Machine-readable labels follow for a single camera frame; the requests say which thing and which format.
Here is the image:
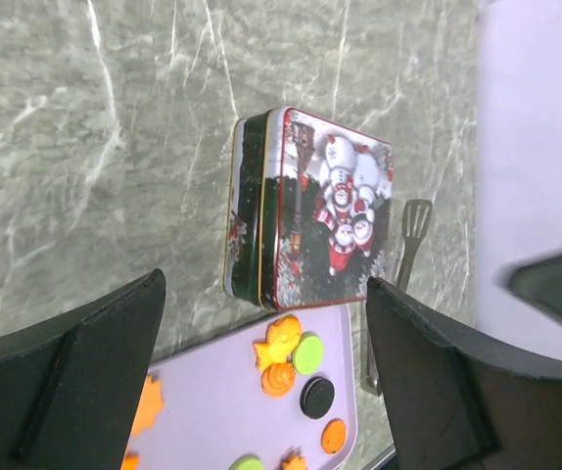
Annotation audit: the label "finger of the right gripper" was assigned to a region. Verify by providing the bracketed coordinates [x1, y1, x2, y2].
[498, 249, 562, 332]

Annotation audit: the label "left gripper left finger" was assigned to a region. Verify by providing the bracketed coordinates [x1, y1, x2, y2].
[0, 269, 166, 469]

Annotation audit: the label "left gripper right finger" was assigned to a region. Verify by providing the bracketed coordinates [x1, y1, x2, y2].
[366, 278, 562, 469]

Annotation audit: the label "metal tongs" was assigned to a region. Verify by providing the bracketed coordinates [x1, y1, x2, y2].
[363, 199, 433, 397]

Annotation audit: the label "gold tin lid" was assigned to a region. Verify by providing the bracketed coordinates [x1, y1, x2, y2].
[258, 107, 394, 310]

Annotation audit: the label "orange flower cookie top-left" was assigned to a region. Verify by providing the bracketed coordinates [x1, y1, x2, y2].
[131, 375, 164, 436]

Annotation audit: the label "orange fish cookie left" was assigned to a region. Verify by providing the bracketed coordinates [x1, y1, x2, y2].
[120, 453, 140, 470]

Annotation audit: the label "orange fish cookie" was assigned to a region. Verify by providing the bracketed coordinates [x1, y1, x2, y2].
[120, 453, 140, 470]
[253, 314, 303, 371]

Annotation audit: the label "orange flower cookie corner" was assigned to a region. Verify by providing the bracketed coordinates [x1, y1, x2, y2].
[320, 418, 348, 454]

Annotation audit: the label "green round cookie upper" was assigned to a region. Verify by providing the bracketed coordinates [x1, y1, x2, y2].
[292, 333, 324, 375]

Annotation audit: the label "green round cookie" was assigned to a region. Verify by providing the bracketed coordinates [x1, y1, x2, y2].
[292, 333, 324, 375]
[230, 454, 264, 470]

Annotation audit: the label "lavender tray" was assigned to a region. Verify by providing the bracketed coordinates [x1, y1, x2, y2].
[128, 305, 357, 469]

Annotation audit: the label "orange flower cookie lower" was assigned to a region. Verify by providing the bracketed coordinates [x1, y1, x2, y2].
[280, 451, 307, 470]

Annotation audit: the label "orange swirl cookie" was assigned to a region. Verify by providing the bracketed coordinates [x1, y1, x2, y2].
[260, 362, 296, 398]

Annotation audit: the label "orange fish cookie top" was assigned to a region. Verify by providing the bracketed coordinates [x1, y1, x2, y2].
[253, 314, 303, 371]

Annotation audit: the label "green round cookie lower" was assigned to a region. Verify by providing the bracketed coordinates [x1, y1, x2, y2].
[230, 454, 264, 470]

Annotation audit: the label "gold cookie tin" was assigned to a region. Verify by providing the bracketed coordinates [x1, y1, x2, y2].
[223, 110, 273, 310]

